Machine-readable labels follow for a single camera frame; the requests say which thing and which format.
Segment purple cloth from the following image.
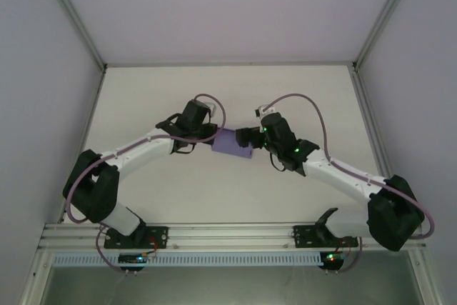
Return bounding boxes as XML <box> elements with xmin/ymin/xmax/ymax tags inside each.
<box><xmin>211</xmin><ymin>127</ymin><xmax>255</xmax><ymax>160</ymax></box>

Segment right circuit board with LED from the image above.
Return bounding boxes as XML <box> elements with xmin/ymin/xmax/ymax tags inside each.
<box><xmin>323</xmin><ymin>251</ymin><xmax>349</xmax><ymax>266</ymax></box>

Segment left circuit board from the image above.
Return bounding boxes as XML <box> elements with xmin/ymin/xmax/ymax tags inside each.
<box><xmin>119</xmin><ymin>253</ymin><xmax>148</xmax><ymax>265</ymax></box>

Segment aluminium table side rail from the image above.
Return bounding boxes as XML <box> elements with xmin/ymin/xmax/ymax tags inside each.
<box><xmin>53</xmin><ymin>67</ymin><xmax>107</xmax><ymax>226</ymax></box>
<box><xmin>351</xmin><ymin>68</ymin><xmax>393</xmax><ymax>181</ymax></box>

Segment aluminium mounting rail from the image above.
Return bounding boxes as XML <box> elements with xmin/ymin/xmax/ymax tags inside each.
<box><xmin>37</xmin><ymin>221</ymin><xmax>428</xmax><ymax>249</ymax></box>

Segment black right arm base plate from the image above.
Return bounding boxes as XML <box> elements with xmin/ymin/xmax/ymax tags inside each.
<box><xmin>292</xmin><ymin>224</ymin><xmax>359</xmax><ymax>249</ymax></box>

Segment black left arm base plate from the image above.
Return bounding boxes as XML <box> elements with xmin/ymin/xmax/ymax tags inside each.
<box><xmin>104</xmin><ymin>225</ymin><xmax>169</xmax><ymax>249</ymax></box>

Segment light blue slotted cable duct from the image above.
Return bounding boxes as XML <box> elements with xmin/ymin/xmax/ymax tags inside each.
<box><xmin>52</xmin><ymin>251</ymin><xmax>322</xmax><ymax>266</ymax></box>

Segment aluminium frame post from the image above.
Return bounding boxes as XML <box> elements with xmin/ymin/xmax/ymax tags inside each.
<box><xmin>351</xmin><ymin>0</ymin><xmax>418</xmax><ymax>70</ymax></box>
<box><xmin>37</xmin><ymin>0</ymin><xmax>108</xmax><ymax>70</ymax></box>

